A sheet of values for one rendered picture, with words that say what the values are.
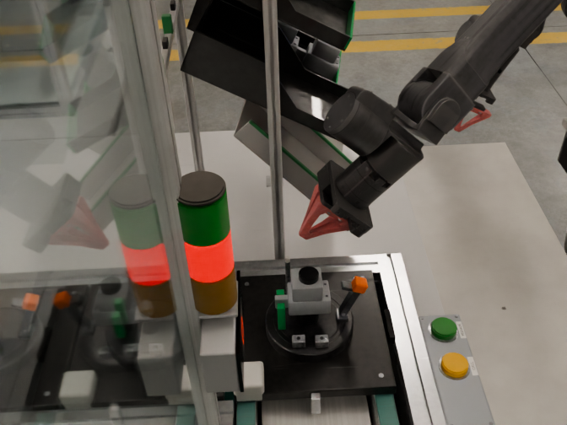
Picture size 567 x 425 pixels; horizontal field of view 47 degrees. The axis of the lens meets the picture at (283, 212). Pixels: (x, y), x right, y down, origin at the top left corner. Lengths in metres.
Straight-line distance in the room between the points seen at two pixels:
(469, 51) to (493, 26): 0.04
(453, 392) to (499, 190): 0.65
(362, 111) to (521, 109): 2.81
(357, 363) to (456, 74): 0.46
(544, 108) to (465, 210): 2.18
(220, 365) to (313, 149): 0.62
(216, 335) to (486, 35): 0.48
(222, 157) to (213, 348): 0.95
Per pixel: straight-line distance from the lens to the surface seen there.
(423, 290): 1.27
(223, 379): 0.72
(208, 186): 0.60
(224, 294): 0.68
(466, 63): 0.83
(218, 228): 0.61
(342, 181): 0.84
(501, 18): 0.86
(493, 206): 1.49
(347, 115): 0.77
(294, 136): 1.22
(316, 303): 0.98
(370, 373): 1.00
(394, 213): 1.43
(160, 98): 0.54
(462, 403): 1.01
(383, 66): 3.83
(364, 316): 1.07
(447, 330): 1.07
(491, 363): 1.19
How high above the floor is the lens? 1.79
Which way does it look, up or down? 41 degrees down
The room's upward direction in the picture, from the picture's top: 2 degrees counter-clockwise
